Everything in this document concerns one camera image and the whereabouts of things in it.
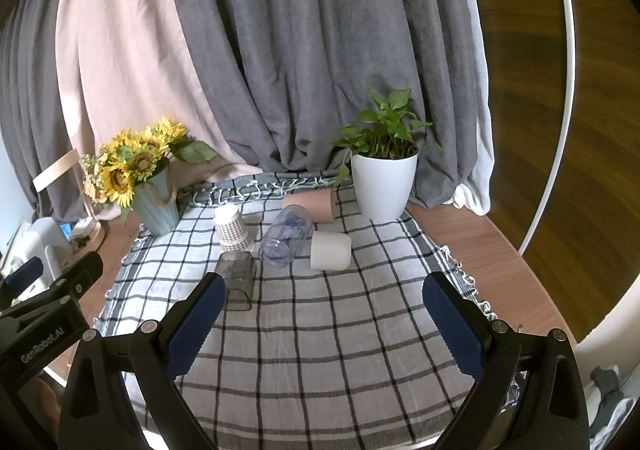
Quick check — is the checked tablecloth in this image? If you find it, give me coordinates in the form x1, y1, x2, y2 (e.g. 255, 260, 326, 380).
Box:
92, 172, 522, 450

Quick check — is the light blue ribbed vase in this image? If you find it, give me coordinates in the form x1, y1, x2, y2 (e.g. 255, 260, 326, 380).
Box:
131, 162, 181, 237

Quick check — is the wooden lamp base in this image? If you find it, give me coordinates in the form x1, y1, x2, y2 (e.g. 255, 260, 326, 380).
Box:
69, 216, 105, 252

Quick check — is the grey transparent cup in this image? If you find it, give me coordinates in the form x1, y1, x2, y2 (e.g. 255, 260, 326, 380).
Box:
215, 251, 259, 312

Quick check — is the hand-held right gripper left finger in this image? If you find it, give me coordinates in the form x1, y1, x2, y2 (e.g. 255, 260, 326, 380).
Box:
57, 272, 227, 450

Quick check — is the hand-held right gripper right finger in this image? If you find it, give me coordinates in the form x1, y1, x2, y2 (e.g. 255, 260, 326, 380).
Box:
422, 271, 594, 450

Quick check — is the white curtain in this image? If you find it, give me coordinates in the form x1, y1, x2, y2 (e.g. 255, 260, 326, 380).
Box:
447, 0, 497, 217

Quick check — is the pink cup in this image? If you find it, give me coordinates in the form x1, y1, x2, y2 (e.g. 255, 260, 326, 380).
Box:
282, 188, 339, 224

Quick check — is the grey cloth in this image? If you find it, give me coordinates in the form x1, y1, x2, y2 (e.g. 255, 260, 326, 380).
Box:
589, 364, 640, 450

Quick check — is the white appliance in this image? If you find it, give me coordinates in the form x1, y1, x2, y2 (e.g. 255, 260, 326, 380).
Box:
19, 217, 74, 282

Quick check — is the checked paper cup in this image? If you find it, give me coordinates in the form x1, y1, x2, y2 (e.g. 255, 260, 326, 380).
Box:
213, 204, 255, 254

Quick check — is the white cup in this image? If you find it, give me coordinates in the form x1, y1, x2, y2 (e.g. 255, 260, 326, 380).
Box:
309, 231, 353, 272

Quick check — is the clear bluish plastic cup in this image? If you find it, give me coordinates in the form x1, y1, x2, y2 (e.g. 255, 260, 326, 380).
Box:
258, 208, 315, 269

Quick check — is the grey curtain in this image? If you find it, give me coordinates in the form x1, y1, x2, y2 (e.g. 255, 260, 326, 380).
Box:
0, 0, 98, 226
165, 0, 482, 212

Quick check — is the white plant pot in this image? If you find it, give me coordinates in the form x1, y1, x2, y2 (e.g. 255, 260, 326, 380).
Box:
350, 150, 419, 225

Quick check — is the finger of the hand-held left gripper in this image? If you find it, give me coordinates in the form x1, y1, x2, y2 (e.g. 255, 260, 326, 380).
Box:
0, 256, 45, 303
0, 251, 104, 327

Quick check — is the sunflower bouquet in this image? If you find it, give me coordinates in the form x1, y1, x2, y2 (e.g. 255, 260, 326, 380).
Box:
82, 116, 219, 227

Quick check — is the pink curtain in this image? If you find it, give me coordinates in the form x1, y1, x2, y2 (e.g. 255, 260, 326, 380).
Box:
56, 0, 262, 222

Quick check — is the white hoop tube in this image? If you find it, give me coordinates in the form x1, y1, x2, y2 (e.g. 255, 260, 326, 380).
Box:
517, 0, 576, 257

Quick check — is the green pothos plant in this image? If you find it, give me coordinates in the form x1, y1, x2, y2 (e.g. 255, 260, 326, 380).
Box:
330, 85, 444, 189

